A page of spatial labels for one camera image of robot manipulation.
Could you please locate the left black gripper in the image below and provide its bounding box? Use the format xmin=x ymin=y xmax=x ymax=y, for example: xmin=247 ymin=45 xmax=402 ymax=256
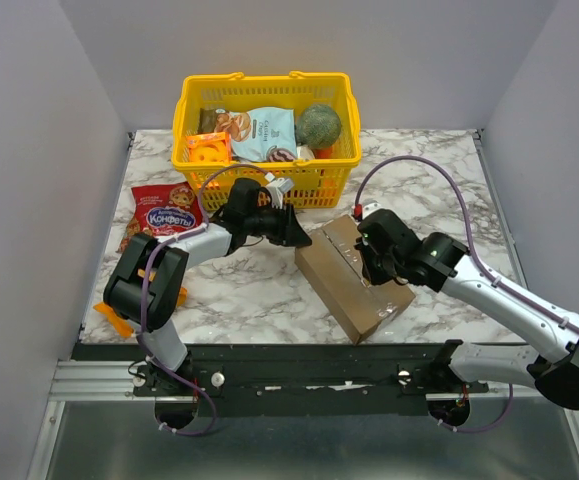
xmin=244 ymin=201 xmax=311 ymax=247

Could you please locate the brown cardboard express box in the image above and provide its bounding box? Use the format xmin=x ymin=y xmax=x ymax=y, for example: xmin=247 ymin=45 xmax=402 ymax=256
xmin=295 ymin=215 xmax=415 ymax=345

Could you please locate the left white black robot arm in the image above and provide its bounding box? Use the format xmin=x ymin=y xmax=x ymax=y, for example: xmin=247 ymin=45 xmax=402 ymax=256
xmin=103 ymin=175 xmax=312 ymax=395

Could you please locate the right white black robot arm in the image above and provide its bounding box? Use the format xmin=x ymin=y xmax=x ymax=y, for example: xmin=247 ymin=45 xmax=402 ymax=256
xmin=355 ymin=202 xmax=579 ymax=410

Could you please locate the yellow plastic shopping basket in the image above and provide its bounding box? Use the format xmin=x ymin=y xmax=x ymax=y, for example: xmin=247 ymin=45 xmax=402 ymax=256
xmin=171 ymin=71 xmax=362 ymax=211

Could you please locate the light blue chips bag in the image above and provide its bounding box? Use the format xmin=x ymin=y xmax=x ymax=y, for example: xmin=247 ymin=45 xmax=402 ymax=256
xmin=214 ymin=107 xmax=297 ymax=162

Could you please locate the green round melon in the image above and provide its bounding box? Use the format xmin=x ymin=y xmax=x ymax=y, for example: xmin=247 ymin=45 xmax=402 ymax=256
xmin=295 ymin=104 xmax=342 ymax=149

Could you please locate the orange toy package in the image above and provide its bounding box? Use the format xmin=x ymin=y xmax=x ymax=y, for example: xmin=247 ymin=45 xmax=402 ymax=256
xmin=186 ymin=132 xmax=232 ymax=164

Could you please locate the red candy bag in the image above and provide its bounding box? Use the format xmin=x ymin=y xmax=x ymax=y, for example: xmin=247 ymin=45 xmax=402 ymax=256
xmin=117 ymin=182 xmax=206 ymax=253

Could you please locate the orange yellow snack bag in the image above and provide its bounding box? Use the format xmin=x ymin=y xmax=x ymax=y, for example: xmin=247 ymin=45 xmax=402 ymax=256
xmin=93 ymin=287 xmax=188 ymax=338

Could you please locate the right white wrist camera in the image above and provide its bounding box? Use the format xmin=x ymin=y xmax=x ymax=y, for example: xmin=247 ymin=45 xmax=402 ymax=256
xmin=353 ymin=201 xmax=382 ymax=222

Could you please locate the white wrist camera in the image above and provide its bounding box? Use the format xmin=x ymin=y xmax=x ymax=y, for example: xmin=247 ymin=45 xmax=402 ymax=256
xmin=353 ymin=201 xmax=382 ymax=222
xmin=265 ymin=173 xmax=294 ymax=209

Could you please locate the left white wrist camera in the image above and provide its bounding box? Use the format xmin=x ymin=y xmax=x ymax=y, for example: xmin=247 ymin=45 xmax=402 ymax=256
xmin=265 ymin=173 xmax=294 ymax=209

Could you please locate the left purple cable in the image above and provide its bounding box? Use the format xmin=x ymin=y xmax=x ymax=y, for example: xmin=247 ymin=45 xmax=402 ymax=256
xmin=136 ymin=163 xmax=275 ymax=437

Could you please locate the purple cable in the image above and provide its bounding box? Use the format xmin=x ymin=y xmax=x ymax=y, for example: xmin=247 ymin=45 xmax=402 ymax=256
xmin=136 ymin=163 xmax=275 ymax=437
xmin=352 ymin=155 xmax=579 ymax=435

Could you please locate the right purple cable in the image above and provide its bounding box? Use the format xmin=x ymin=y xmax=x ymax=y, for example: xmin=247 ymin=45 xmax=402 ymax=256
xmin=352 ymin=155 xmax=579 ymax=435

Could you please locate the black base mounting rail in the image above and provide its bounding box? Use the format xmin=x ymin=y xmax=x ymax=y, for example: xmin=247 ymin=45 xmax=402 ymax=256
xmin=71 ymin=342 xmax=490 ymax=419

